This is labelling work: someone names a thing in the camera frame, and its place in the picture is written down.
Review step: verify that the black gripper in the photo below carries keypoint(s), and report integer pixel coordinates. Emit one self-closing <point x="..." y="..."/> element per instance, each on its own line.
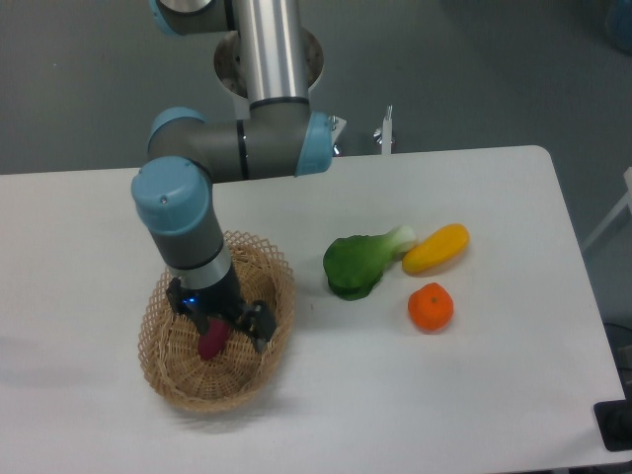
<point x="223" y="301"/>

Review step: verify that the purple sweet potato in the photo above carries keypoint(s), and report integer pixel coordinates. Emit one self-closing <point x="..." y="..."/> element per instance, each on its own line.
<point x="213" y="341"/>

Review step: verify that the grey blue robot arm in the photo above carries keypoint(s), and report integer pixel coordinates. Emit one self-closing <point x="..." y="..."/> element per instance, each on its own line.
<point x="187" y="156"/>

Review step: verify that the woven wicker basket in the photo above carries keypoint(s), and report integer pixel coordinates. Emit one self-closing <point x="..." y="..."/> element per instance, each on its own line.
<point x="167" y="343"/>

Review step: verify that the green bok choy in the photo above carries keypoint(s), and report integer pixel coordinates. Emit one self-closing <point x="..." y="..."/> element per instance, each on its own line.
<point x="355" y="265"/>

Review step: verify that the orange tangerine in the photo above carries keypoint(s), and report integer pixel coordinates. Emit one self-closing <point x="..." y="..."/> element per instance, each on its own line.
<point x="430" y="308"/>

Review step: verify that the yellow squash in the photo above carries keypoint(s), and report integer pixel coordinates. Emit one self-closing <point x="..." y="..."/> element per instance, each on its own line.
<point x="446" y="243"/>

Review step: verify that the black device at edge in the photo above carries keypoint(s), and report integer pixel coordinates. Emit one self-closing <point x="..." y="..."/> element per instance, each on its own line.
<point x="614" y="424"/>

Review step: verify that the white metal base frame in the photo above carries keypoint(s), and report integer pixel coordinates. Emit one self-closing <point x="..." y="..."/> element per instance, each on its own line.
<point x="383" y="137"/>

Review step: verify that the white frame at right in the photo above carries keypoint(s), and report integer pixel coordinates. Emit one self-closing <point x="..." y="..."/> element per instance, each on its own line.
<point x="613" y="221"/>

